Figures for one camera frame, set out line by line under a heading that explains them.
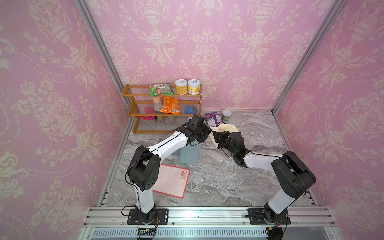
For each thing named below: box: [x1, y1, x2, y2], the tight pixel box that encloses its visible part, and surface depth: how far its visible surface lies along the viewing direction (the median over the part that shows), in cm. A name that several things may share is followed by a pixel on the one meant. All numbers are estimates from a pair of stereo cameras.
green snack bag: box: [149, 83, 175, 97], surface depth 91 cm
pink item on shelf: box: [141, 107, 157, 121], surface depth 107 cm
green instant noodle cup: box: [221, 109, 232, 124], surface depth 115 cm
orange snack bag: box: [160, 96, 181, 114], surface depth 101 cm
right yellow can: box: [187, 78, 201, 95], surface depth 91 cm
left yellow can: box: [175, 78, 188, 95], surface depth 91 cm
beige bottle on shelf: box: [152, 96, 163, 112], surface depth 98 cm
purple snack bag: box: [204, 111, 224, 127], surface depth 115 cm
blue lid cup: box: [184, 106, 198, 114], surface depth 107 cm
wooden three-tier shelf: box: [122, 84, 203, 134], surface depth 99 cm
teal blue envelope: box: [179, 139, 201, 165], surface depth 97 cm
